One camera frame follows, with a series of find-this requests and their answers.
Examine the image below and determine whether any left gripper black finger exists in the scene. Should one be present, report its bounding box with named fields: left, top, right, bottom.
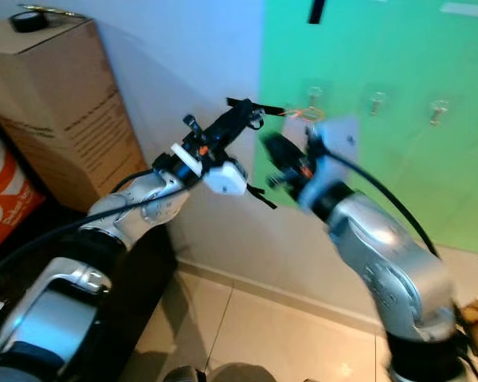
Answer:
left=225, top=105, right=266, bottom=138
left=217, top=99, right=257, bottom=130

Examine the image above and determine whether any long black tape strip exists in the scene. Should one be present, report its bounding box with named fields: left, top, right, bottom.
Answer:
left=225, top=97, right=288, bottom=117

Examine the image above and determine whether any short black tape strip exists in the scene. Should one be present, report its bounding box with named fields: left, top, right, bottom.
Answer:
left=308, top=0, right=327, bottom=25

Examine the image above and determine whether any large brown cardboard box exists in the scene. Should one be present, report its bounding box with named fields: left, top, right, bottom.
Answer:
left=0, top=18, right=150, bottom=212

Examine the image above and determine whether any black table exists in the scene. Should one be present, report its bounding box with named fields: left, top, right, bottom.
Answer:
left=0, top=207, right=178, bottom=382

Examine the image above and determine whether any dark robot right foot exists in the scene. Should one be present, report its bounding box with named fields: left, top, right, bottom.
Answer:
left=206, top=363, right=277, bottom=382

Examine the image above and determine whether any black tape roll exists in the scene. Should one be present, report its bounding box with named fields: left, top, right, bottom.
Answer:
left=9, top=9, right=52, bottom=33

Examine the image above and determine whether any orange and white shopping bag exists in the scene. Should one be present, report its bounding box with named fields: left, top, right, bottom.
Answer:
left=0, top=119, right=46, bottom=260

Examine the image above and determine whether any white tape strip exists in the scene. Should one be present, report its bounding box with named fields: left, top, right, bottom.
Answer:
left=440, top=2, right=478, bottom=19

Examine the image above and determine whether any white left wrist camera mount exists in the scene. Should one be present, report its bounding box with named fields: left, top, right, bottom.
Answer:
left=170, top=143, right=249, bottom=197

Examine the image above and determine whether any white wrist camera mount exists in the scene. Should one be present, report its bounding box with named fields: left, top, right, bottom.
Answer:
left=299, top=117, right=362, bottom=212
left=170, top=143, right=249, bottom=197

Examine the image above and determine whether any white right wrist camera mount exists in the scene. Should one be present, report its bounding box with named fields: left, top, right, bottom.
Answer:
left=299, top=117, right=362, bottom=212

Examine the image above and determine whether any clear adhesive wall hook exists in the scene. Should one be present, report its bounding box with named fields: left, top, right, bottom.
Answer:
left=429, top=99, right=451, bottom=127
left=369, top=91, right=387, bottom=118
left=305, top=85, right=324, bottom=112

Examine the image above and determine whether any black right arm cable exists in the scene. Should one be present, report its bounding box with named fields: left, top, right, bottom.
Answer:
left=323, top=147, right=478, bottom=382

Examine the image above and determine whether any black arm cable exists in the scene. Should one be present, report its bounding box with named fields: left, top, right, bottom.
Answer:
left=0, top=166, right=194, bottom=283
left=323, top=147, right=478, bottom=382

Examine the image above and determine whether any green wall sheet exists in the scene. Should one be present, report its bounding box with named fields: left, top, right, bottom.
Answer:
left=253, top=0, right=478, bottom=257

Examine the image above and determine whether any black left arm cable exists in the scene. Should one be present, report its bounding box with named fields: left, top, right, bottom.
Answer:
left=0, top=166, right=194, bottom=283

